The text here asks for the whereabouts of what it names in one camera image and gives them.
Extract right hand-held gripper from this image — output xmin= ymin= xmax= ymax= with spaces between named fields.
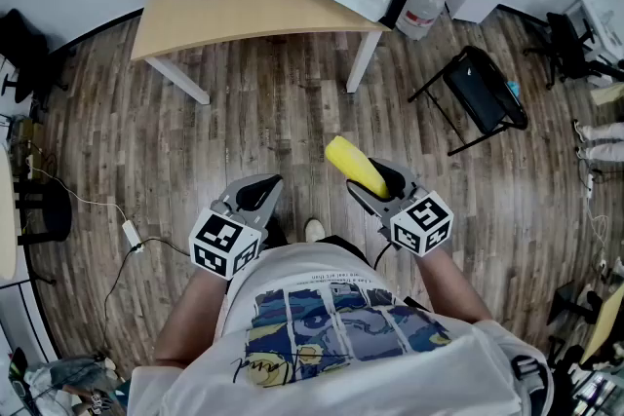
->
xmin=346 ymin=157 xmax=455 ymax=257

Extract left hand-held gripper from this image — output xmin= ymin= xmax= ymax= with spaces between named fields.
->
xmin=188 ymin=173 xmax=285 ymax=282

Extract person's right forearm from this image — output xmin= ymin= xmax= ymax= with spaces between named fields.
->
xmin=412 ymin=249 xmax=494 ymax=323

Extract person's left forearm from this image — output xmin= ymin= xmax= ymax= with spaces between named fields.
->
xmin=154 ymin=263 xmax=236 ymax=369

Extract person's black trousers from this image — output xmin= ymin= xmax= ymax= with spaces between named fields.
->
xmin=264 ymin=215 xmax=368 ymax=267

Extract person's right white shoe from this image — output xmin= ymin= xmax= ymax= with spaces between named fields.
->
xmin=303 ymin=217 xmax=328 ymax=244

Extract wooden table with white legs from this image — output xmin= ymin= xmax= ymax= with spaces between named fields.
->
xmin=130 ymin=0 xmax=394 ymax=106

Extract black folding chair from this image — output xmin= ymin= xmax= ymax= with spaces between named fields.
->
xmin=408 ymin=45 xmax=530 ymax=158

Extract person's white printed t-shirt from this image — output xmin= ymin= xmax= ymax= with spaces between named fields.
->
xmin=127 ymin=241 xmax=555 ymax=416

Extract black round stool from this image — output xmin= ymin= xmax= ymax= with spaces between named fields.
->
xmin=13 ymin=178 xmax=74 ymax=246

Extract light desk with black legs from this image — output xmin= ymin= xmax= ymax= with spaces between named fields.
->
xmin=0 ymin=144 xmax=19 ymax=282

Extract grey bag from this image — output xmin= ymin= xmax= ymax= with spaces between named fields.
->
xmin=23 ymin=354 xmax=124 ymax=416

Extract white storage cabinet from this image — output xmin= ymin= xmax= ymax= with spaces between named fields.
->
xmin=545 ymin=0 xmax=624 ymax=65

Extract black headrest office chair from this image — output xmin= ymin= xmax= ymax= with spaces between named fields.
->
xmin=0 ymin=8 xmax=72 ymax=106

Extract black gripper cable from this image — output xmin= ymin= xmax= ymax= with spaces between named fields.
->
xmin=371 ymin=240 xmax=394 ymax=270

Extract black floor cable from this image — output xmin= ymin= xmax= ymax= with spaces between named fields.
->
xmin=103 ymin=236 xmax=197 ymax=353

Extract white floor cable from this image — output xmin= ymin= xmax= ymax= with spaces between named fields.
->
xmin=27 ymin=160 xmax=131 ymax=225

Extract clear water bottle red handle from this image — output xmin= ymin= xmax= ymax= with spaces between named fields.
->
xmin=395 ymin=0 xmax=452 ymax=41

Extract grey black shoulder strap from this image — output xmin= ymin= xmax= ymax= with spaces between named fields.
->
xmin=508 ymin=353 xmax=553 ymax=406

